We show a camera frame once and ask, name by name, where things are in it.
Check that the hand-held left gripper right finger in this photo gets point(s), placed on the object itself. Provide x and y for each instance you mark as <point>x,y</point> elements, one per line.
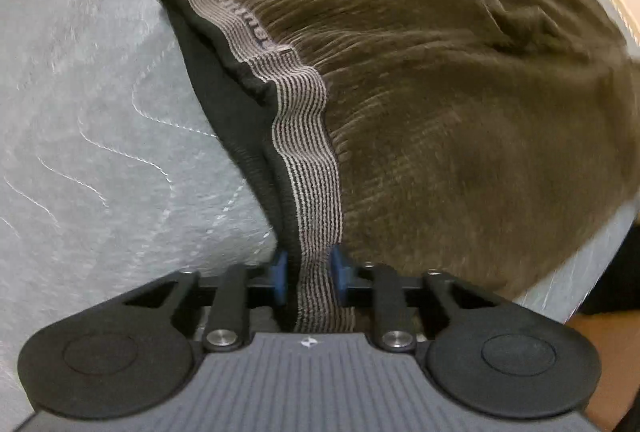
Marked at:
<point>339,277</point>

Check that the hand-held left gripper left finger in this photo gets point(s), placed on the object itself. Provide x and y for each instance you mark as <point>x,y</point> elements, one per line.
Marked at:
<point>280,274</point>

